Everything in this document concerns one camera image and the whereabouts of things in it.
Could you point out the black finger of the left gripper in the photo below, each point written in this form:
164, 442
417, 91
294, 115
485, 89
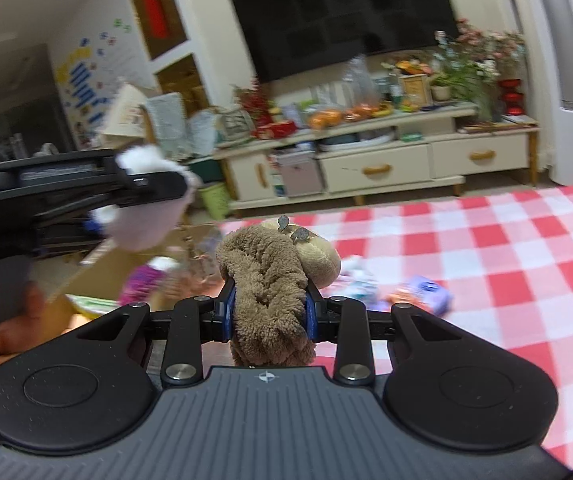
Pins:
154, 187

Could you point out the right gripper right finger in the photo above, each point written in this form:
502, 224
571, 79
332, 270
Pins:
344, 322

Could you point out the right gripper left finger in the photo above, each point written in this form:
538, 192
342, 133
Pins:
194, 322

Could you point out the pink white plush toy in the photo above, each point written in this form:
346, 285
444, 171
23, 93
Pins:
136, 228

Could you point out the floral fabric bundle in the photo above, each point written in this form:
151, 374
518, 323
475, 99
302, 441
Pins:
355, 282

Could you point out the brown plush toy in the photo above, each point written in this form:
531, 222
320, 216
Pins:
271, 264

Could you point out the blue white tissue pack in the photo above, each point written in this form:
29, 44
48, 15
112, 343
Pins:
423, 293

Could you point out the person's left hand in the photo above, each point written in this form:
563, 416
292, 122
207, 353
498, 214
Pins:
22, 332

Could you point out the cardboard box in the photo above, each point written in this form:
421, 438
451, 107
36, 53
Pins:
101, 275

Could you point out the green waste bin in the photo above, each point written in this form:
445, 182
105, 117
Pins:
216, 200

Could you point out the grey storage box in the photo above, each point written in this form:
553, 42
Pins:
300, 173

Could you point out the cream TV cabinet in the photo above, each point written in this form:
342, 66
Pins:
396, 153

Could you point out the bag of oranges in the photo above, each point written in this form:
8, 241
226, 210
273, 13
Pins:
324, 119

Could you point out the red white checkered tablecloth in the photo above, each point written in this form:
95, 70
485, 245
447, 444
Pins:
506, 259

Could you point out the black flat television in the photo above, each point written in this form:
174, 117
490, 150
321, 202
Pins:
288, 37

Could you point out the red vase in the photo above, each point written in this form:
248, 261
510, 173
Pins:
511, 96

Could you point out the flower bouquet in vase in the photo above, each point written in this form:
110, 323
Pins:
472, 62

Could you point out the wooden picture frame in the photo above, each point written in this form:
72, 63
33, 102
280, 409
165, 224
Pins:
416, 90

